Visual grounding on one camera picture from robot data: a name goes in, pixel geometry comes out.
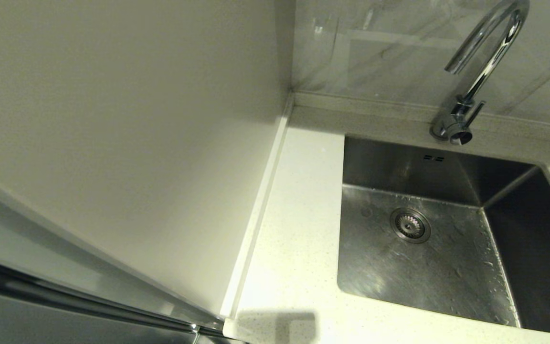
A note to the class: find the round metal drain strainer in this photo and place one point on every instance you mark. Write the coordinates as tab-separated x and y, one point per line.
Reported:
410	224

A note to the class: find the grey steel appliance door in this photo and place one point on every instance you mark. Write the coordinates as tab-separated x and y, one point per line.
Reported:
17	320

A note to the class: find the white edge trim strip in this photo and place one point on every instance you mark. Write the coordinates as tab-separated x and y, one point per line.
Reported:
256	215

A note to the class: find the white appliance side panel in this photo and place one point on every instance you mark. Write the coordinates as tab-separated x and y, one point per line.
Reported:
112	119

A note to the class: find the chrome gooseneck faucet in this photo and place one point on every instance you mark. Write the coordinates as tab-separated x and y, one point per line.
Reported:
493	59

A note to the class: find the stainless steel sink basin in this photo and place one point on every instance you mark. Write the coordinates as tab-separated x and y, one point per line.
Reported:
423	282

